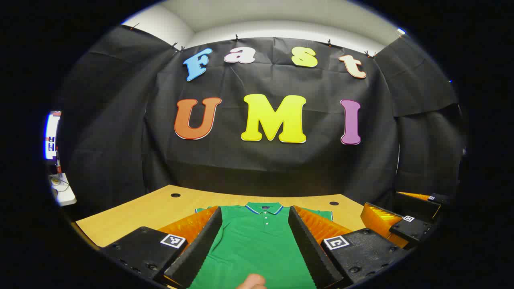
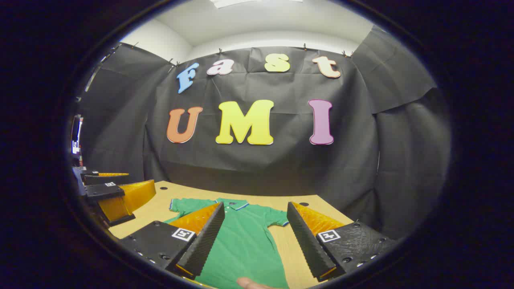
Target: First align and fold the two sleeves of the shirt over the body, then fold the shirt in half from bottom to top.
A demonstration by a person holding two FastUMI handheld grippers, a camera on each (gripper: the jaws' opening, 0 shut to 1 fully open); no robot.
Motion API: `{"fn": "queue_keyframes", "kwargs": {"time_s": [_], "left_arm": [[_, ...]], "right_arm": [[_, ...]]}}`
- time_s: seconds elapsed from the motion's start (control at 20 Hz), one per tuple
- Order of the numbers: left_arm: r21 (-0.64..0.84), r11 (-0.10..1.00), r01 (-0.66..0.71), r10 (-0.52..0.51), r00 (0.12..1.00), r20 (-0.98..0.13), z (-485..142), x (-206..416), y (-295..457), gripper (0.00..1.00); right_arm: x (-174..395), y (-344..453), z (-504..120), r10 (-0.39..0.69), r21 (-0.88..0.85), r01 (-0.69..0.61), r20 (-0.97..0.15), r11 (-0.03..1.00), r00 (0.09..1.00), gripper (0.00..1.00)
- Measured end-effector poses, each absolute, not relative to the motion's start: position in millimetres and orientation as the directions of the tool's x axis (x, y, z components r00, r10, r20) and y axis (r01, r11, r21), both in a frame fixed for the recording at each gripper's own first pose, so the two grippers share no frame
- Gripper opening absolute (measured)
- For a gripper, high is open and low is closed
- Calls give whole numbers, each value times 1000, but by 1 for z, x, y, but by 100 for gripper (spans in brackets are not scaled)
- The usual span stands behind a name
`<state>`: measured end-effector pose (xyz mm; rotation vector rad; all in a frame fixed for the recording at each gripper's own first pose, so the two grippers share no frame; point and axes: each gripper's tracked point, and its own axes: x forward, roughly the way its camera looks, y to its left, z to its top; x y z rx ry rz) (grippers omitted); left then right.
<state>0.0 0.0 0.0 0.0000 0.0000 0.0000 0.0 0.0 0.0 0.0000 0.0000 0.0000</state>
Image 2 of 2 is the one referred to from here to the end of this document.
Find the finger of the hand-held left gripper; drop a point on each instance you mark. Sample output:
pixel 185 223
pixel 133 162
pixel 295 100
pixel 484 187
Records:
pixel 100 178
pixel 104 190

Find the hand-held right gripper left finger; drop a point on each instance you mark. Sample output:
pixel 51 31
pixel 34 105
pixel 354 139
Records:
pixel 207 245

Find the green T-shirt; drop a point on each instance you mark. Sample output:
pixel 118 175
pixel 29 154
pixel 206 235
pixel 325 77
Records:
pixel 245 241

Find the black backdrop cloth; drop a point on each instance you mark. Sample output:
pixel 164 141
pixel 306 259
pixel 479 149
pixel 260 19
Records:
pixel 281 168

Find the computer monitor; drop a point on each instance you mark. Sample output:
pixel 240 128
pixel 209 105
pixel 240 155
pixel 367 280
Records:
pixel 76 140

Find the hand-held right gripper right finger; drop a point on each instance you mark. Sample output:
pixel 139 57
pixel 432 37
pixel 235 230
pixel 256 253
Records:
pixel 307 245

